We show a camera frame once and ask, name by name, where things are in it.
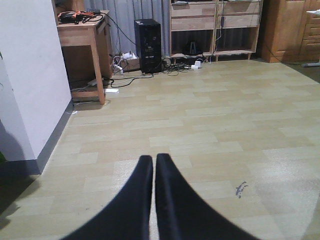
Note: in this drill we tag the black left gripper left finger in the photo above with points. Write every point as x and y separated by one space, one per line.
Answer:
127 215

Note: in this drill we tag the light wooden shelf unit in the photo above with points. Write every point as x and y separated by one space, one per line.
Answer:
220 27

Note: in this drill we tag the white power adapter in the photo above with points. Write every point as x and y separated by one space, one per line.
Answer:
196 65

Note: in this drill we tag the black computer tower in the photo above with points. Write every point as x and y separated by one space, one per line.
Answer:
148 45

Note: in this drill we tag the small wooden side table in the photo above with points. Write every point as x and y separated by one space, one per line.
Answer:
86 48

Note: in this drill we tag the orange wooden cabinet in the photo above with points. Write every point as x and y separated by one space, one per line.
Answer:
289 32

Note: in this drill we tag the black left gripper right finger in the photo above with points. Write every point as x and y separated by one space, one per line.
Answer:
182 214

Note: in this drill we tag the black stand under shelf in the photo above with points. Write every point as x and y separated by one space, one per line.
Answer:
192 48

